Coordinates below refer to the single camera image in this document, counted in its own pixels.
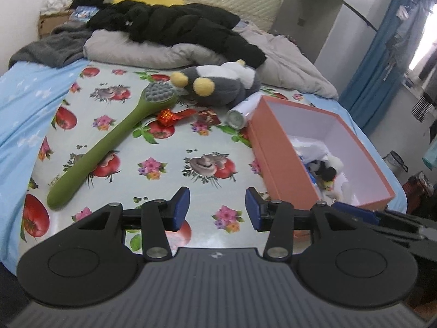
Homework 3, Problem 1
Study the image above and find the white crumpled cloth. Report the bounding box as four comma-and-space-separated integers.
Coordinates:
41, 0, 74, 16

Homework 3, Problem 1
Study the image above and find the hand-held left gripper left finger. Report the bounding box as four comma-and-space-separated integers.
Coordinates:
77, 186, 191, 261

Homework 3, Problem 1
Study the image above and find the light grey duvet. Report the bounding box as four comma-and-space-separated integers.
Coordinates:
84, 24, 338, 99

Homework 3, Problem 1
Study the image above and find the red bag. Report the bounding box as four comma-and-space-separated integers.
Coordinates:
403, 172, 436, 206

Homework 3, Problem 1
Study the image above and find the pink cardboard box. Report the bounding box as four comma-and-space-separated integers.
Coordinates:
246, 95, 397, 212

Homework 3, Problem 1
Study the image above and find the green massage hammer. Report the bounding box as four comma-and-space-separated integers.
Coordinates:
46, 83, 178, 210

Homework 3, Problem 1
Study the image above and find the blue curtain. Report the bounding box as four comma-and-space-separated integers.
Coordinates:
339, 0, 427, 137

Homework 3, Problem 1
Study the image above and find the metal trash bin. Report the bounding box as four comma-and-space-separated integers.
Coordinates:
382, 150, 408, 176

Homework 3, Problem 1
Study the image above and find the dark grey blanket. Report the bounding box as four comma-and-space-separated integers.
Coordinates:
8, 20, 94, 69

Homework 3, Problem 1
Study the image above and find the striped hanging garment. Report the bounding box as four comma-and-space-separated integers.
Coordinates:
411, 94, 434, 122

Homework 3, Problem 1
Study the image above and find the blue printed packet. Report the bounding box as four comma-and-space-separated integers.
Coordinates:
70, 6, 96, 19

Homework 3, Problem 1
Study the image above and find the red foil wrapper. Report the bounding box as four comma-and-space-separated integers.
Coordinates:
157, 109, 199, 125

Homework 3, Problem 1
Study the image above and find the white wall cabinet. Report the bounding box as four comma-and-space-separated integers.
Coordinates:
270, 0, 379, 72

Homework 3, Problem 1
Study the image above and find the teal hanging garment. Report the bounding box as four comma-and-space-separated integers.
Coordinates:
421, 140, 437, 168

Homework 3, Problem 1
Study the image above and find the wooden nightstand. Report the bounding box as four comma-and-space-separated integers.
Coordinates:
37, 10, 74, 40

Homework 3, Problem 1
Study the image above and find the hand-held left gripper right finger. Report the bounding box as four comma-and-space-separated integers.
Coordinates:
246, 187, 362, 261

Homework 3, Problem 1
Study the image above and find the black jacket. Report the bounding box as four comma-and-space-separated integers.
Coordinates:
70, 0, 267, 71

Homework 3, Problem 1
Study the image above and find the white spray can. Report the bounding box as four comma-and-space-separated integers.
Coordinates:
226, 95, 262, 128

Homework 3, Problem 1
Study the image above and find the grey penguin plush toy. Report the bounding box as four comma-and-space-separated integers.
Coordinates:
171, 60, 262, 109

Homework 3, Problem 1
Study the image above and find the red printed packet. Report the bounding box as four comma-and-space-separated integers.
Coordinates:
197, 109, 222, 125

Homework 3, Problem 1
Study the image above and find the panda plush toy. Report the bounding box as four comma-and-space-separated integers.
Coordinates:
309, 155, 344, 199

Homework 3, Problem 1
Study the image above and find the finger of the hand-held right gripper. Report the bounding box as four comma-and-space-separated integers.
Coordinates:
330, 201, 427, 243

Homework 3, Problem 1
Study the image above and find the fruit and flower printed mat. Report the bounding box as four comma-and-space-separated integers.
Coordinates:
19, 63, 308, 257

